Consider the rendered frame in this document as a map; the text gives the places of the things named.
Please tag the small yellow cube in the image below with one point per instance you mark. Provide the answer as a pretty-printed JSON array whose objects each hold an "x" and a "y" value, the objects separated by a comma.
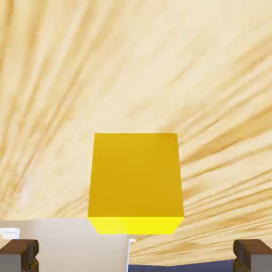
[{"x": 136, "y": 176}]

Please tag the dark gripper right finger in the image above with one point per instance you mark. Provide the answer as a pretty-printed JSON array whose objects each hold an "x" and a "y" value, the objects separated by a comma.
[{"x": 255, "y": 247}]

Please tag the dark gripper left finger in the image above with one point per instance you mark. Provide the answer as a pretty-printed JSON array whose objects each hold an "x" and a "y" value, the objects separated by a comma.
[{"x": 14, "y": 248}]

